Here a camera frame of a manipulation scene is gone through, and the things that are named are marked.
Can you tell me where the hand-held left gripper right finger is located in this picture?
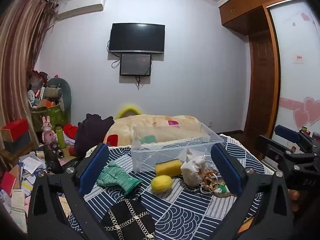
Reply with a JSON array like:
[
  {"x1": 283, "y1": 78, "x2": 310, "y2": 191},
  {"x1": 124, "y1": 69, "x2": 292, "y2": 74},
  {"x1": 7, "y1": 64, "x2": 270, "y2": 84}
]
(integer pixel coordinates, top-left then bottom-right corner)
[{"x1": 211, "y1": 144, "x2": 294, "y2": 240}]

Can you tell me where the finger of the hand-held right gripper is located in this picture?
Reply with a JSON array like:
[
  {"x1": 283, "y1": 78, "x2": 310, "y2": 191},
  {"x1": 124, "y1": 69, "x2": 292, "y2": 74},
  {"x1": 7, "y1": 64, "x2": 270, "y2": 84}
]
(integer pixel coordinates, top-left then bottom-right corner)
[
  {"x1": 274, "y1": 124, "x2": 304, "y2": 143},
  {"x1": 259, "y1": 134, "x2": 299, "y2": 167}
]

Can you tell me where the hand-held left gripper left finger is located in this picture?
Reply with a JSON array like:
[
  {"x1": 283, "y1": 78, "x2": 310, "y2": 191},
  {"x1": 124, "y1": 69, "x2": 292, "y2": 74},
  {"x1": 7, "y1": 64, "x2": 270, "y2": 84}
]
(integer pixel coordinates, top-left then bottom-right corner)
[{"x1": 27, "y1": 142, "x2": 110, "y2": 240}]

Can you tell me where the green rubber glove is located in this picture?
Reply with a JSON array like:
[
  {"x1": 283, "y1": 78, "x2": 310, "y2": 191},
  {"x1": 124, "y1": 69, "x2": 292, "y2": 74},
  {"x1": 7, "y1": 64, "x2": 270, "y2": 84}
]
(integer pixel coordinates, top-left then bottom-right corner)
[{"x1": 97, "y1": 161, "x2": 143, "y2": 195}]

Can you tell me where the white cloth pouch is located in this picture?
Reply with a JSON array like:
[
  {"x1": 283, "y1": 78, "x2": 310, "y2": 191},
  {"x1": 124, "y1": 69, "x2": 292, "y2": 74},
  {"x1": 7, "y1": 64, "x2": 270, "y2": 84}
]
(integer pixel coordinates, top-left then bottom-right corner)
[{"x1": 180, "y1": 148, "x2": 207, "y2": 187}]

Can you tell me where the yellow sponge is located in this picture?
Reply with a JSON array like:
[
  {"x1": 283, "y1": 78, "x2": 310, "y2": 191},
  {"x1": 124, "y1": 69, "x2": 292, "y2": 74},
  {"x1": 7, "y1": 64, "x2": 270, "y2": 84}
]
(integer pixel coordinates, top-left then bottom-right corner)
[{"x1": 155, "y1": 159, "x2": 182, "y2": 177}]

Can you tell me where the clear plastic storage bin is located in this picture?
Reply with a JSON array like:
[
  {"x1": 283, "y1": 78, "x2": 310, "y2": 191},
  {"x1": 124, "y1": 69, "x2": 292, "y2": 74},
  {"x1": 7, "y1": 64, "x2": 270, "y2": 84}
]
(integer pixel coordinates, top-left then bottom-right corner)
[{"x1": 130, "y1": 123, "x2": 224, "y2": 174}]

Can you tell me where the yellow lemon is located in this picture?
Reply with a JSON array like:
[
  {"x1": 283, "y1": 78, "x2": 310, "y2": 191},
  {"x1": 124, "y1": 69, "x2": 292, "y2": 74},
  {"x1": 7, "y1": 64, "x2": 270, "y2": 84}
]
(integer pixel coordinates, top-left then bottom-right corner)
[{"x1": 151, "y1": 175, "x2": 173, "y2": 192}]

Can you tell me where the person's right hand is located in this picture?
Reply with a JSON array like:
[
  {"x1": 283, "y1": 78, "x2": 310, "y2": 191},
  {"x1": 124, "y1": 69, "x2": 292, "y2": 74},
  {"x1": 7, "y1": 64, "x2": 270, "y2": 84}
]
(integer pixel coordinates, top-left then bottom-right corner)
[{"x1": 288, "y1": 189, "x2": 302, "y2": 212}]

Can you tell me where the dark clothing heap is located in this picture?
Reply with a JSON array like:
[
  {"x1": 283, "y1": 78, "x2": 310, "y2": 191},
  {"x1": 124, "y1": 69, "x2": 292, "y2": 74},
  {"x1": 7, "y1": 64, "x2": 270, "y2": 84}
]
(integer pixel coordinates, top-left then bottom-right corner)
[{"x1": 74, "y1": 114, "x2": 115, "y2": 156}]

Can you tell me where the red garment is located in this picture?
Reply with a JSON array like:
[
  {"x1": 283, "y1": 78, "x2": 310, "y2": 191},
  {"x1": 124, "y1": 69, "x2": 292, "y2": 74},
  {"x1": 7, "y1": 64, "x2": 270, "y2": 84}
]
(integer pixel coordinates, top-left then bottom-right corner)
[{"x1": 62, "y1": 124, "x2": 79, "y2": 140}]

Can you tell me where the green bottle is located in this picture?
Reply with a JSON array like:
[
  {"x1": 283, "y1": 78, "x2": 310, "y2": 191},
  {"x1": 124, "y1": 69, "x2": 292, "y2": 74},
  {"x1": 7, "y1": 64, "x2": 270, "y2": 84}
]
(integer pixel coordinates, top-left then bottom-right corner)
[{"x1": 55, "y1": 126, "x2": 67, "y2": 148}]

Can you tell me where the wooden door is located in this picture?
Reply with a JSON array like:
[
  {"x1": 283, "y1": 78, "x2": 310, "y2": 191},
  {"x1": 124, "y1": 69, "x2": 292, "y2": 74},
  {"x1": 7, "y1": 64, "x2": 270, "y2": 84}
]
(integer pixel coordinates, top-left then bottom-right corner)
[{"x1": 244, "y1": 36, "x2": 278, "y2": 138}]

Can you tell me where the wooden wardrobe with heart stickers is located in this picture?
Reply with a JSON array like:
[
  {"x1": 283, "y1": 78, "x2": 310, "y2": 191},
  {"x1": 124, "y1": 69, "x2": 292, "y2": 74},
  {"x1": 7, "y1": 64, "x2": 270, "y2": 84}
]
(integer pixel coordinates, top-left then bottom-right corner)
[{"x1": 219, "y1": 0, "x2": 320, "y2": 155}]

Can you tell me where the blue patterned bed sheet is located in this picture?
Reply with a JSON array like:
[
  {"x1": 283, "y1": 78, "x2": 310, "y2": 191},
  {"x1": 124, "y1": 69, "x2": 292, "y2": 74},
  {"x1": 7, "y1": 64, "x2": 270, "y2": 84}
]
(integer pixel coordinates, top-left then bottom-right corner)
[{"x1": 67, "y1": 134, "x2": 275, "y2": 240}]

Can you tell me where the pink rabbit figurine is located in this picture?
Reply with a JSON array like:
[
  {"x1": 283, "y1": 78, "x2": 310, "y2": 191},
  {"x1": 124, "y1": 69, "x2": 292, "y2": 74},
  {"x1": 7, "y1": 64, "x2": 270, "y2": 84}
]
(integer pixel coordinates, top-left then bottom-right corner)
[{"x1": 41, "y1": 116, "x2": 59, "y2": 147}]

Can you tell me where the yellow fuzzy cushion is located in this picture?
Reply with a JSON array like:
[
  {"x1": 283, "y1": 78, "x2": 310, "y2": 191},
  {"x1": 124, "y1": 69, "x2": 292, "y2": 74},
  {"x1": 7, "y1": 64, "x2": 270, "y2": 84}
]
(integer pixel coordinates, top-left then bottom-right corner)
[{"x1": 115, "y1": 104, "x2": 142, "y2": 119}]

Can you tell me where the cluttered green box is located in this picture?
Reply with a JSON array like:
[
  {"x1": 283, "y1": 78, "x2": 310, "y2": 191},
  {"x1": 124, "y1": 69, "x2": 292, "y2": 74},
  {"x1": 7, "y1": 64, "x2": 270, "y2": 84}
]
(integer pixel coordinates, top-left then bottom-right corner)
[{"x1": 30, "y1": 104, "x2": 67, "y2": 132}]

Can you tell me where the pile of papers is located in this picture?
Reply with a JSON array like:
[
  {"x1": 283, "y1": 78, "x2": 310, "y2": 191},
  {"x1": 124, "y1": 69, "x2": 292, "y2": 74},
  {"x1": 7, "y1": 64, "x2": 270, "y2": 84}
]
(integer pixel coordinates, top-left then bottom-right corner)
[{"x1": 0, "y1": 152, "x2": 48, "y2": 233}]

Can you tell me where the beige printed blanket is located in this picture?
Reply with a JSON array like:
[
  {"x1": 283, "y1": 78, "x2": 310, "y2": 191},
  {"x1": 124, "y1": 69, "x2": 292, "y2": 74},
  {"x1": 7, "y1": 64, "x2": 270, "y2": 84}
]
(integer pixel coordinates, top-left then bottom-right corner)
[{"x1": 104, "y1": 114, "x2": 203, "y2": 147}]

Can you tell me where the grey plush toy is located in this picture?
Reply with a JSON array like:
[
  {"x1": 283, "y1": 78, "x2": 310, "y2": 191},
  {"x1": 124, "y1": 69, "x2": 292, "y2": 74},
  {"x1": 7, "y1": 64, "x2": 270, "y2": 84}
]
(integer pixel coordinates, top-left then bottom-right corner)
[{"x1": 46, "y1": 77, "x2": 73, "y2": 113}]

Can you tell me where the red box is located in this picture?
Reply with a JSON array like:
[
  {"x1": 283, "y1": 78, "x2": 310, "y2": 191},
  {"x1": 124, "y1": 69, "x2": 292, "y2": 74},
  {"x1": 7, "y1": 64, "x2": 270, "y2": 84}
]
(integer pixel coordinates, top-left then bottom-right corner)
[{"x1": 0, "y1": 119, "x2": 29, "y2": 140}]

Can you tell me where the striped brown curtain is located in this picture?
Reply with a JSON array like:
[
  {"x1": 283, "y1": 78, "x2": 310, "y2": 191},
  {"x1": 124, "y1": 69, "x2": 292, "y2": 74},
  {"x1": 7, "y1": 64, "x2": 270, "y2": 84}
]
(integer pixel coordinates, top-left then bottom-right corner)
[{"x1": 0, "y1": 0, "x2": 59, "y2": 130}]

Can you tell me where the white air conditioner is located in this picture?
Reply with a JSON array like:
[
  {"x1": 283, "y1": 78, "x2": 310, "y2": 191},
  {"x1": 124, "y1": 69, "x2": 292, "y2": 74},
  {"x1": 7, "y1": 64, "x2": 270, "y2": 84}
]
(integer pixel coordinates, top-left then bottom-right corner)
[{"x1": 57, "y1": 3, "x2": 103, "y2": 20}]

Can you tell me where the tangle of cords and bands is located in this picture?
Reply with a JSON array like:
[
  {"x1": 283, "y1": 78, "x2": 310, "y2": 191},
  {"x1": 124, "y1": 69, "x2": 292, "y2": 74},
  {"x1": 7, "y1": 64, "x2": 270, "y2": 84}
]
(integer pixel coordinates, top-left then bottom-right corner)
[{"x1": 199, "y1": 169, "x2": 232, "y2": 195}]

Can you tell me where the black white braided cord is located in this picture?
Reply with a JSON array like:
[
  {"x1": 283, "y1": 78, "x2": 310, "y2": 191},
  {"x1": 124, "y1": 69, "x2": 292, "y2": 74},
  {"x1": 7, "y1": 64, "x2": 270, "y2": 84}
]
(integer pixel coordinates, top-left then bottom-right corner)
[{"x1": 183, "y1": 181, "x2": 202, "y2": 194}]

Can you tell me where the black bag with chain pattern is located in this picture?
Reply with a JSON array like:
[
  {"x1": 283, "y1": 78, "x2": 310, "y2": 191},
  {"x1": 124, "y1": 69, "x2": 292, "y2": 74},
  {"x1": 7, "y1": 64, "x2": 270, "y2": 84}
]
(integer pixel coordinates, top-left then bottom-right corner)
[{"x1": 101, "y1": 195, "x2": 156, "y2": 240}]

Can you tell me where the small wall monitor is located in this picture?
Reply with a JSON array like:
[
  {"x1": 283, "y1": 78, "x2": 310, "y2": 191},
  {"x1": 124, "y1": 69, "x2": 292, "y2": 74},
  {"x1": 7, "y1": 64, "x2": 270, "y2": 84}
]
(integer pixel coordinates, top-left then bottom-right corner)
[{"x1": 119, "y1": 53, "x2": 152, "y2": 77}]

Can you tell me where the black wall television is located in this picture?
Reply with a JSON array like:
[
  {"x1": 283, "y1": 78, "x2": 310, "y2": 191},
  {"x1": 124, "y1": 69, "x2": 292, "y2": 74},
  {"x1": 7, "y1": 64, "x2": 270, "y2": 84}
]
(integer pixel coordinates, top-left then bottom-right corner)
[{"x1": 109, "y1": 23, "x2": 165, "y2": 55}]

